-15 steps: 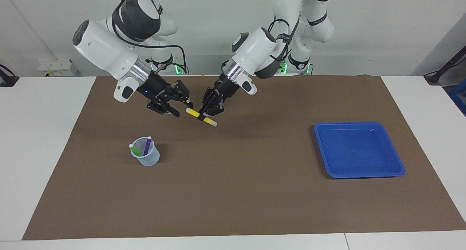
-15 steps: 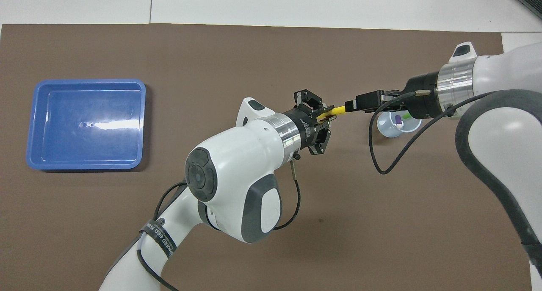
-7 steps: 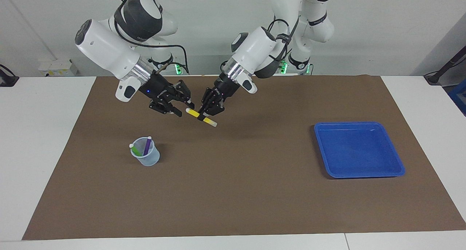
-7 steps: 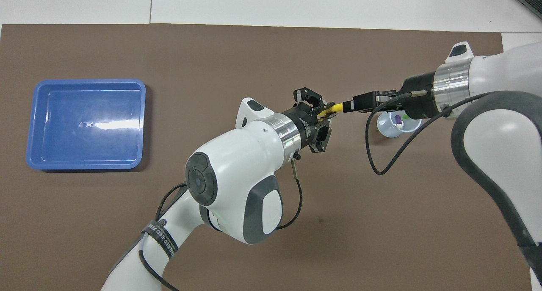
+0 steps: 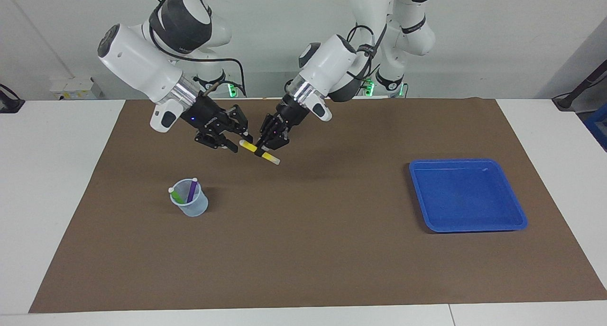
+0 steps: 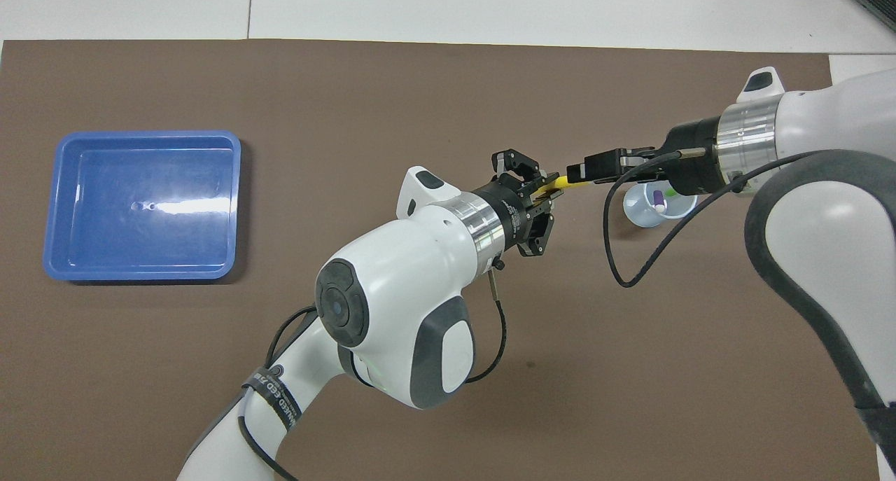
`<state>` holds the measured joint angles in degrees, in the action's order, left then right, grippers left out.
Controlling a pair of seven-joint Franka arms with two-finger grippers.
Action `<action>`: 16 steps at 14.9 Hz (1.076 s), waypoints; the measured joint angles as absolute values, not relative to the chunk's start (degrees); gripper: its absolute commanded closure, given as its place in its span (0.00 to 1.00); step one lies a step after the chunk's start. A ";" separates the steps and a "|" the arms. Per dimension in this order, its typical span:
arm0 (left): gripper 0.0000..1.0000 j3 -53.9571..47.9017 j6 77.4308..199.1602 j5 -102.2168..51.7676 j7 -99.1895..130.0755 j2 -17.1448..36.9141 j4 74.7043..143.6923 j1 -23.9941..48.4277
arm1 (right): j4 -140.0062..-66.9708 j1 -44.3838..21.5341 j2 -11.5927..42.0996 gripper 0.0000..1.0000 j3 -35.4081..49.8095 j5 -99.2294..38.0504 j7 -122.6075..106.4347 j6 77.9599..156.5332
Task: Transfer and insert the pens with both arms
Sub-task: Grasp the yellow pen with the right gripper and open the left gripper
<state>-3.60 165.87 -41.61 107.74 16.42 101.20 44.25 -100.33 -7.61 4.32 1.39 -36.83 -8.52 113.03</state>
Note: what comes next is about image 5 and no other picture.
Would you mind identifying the blue crate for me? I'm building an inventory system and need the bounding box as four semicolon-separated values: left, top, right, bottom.
583;103;607;152

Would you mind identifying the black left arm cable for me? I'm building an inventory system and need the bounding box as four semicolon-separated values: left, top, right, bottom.
346;25;390;80

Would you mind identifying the translucent plastic cup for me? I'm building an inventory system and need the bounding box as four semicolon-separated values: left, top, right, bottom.
170;178;209;217

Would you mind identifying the blue plastic tray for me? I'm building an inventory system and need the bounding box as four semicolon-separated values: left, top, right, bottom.
409;158;528;233

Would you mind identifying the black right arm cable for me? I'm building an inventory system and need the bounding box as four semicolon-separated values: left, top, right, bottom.
142;0;247;99

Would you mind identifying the white wall socket box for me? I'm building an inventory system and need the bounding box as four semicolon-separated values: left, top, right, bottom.
50;77;102;101

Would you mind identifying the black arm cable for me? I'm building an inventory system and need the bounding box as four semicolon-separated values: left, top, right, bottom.
346;25;390;80
142;0;247;99

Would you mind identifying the black clamp mount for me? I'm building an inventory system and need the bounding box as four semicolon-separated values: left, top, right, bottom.
0;83;25;114

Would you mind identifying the black stand pole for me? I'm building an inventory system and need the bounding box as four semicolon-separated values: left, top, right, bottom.
552;60;607;112

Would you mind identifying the yellow pen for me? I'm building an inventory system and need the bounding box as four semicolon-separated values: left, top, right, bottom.
239;140;281;166

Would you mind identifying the brown table mat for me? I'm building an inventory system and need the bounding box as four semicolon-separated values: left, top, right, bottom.
28;97;607;314

